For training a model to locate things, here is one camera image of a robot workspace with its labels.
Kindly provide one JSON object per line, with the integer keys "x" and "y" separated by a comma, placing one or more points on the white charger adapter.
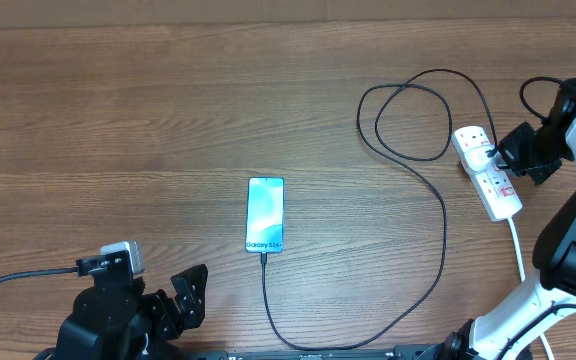
{"x": 474, "y": 149}

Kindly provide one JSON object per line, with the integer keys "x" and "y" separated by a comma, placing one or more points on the white power strip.
{"x": 496, "y": 193}

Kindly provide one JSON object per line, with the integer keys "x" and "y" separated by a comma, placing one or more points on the Samsung Galaxy smartphone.
{"x": 265, "y": 215}

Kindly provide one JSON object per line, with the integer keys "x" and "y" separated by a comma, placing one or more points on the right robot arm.
{"x": 548, "y": 294}

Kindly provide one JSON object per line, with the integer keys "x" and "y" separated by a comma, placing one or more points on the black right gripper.
{"x": 508, "y": 152}

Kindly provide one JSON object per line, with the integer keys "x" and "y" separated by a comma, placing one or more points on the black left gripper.
{"x": 170, "y": 323}

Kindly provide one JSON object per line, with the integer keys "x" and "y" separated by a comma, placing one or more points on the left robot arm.
{"x": 116, "y": 319}

